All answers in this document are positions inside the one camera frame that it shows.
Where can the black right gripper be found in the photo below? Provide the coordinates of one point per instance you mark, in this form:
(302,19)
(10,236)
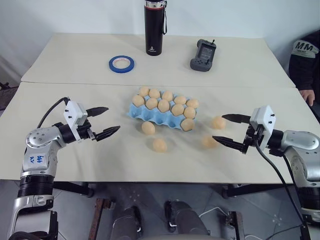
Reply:
(253,137)

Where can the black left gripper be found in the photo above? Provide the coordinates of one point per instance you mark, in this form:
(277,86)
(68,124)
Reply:
(84,132)

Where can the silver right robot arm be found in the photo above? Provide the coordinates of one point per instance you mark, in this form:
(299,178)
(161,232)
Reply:
(297,142)

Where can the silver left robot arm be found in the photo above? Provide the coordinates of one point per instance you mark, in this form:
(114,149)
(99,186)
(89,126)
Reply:
(37,140)

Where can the blue egg tray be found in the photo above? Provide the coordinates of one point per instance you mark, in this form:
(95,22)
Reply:
(155,117)

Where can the person's bare hand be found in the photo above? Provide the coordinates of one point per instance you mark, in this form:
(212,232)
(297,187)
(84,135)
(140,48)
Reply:
(308,95)

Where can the tan egg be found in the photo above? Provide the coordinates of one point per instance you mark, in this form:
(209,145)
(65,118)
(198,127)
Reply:
(148,128)
(159,145)
(177,110)
(219,122)
(192,102)
(209,141)
(187,124)
(154,93)
(151,103)
(180,100)
(167,95)
(163,105)
(189,112)
(143,91)
(138,100)

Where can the blue tape roll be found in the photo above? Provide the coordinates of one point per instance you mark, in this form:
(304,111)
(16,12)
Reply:
(112,65)

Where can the black table leg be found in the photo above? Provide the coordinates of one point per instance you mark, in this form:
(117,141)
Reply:
(72,188)
(250,190)

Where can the white label with blue writing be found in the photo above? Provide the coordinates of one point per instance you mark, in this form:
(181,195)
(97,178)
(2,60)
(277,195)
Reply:
(37,160)

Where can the grey handheld remote controller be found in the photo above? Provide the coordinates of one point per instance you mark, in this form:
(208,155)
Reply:
(203,55)

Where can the person in dark jacket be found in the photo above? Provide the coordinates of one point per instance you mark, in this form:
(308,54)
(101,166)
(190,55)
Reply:
(303,65)

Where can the dark object beside table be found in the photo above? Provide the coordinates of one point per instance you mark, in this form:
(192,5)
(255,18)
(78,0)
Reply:
(6,96)

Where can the dark rounded shape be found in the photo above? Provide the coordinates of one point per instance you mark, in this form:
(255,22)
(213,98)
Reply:
(126,222)
(186,222)

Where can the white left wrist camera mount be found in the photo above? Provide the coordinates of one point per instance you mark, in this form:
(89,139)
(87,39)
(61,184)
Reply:
(73,112)

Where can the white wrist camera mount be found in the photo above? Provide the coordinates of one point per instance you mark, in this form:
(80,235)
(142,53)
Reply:
(263,120)
(73,112)

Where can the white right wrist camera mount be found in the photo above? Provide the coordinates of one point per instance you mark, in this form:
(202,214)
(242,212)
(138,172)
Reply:
(263,120)

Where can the rusty metal stand frame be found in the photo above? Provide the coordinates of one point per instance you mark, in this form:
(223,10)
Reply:
(101,217)
(236,225)

